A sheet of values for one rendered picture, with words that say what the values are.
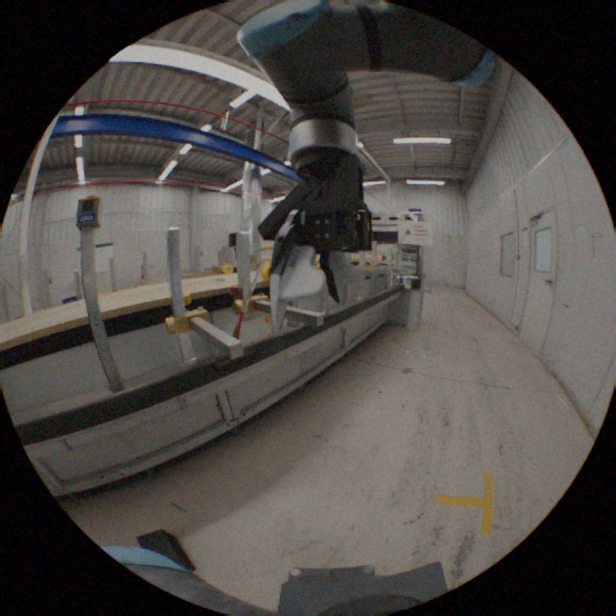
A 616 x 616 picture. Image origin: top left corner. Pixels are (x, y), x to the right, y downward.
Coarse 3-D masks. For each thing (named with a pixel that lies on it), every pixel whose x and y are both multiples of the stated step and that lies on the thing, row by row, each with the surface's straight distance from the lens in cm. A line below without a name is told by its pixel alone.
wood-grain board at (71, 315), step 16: (256, 272) 168; (144, 288) 135; (160, 288) 117; (192, 288) 96; (208, 288) 89; (224, 288) 87; (64, 304) 163; (80, 304) 128; (112, 304) 92; (128, 304) 81; (144, 304) 78; (160, 304) 79; (16, 320) 177; (32, 320) 131; (48, 320) 105; (64, 320) 87; (80, 320) 82; (0, 336) 125; (16, 336) 98; (32, 336) 92
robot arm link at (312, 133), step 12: (312, 120) 26; (324, 120) 26; (336, 120) 27; (300, 132) 26; (312, 132) 25; (324, 132) 25; (336, 132) 25; (348, 132) 27; (300, 144) 25; (312, 144) 24; (324, 144) 24; (336, 144) 24; (348, 144) 25; (300, 156) 26
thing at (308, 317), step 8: (256, 304) 72; (264, 304) 68; (288, 312) 59; (296, 312) 57; (304, 312) 56; (312, 312) 56; (296, 320) 58; (304, 320) 56; (312, 320) 54; (320, 320) 54
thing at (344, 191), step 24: (312, 168) 26; (336, 168) 24; (360, 168) 25; (312, 192) 25; (336, 192) 23; (360, 192) 24; (312, 216) 23; (336, 216) 22; (360, 216) 24; (312, 240) 23; (336, 240) 20; (360, 240) 24
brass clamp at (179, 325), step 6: (186, 312) 66; (192, 312) 65; (198, 312) 63; (204, 312) 63; (168, 318) 63; (174, 318) 61; (180, 318) 61; (186, 318) 62; (204, 318) 64; (168, 324) 61; (174, 324) 61; (180, 324) 62; (186, 324) 62; (168, 330) 63; (174, 330) 62; (180, 330) 62; (186, 330) 63; (192, 330) 63
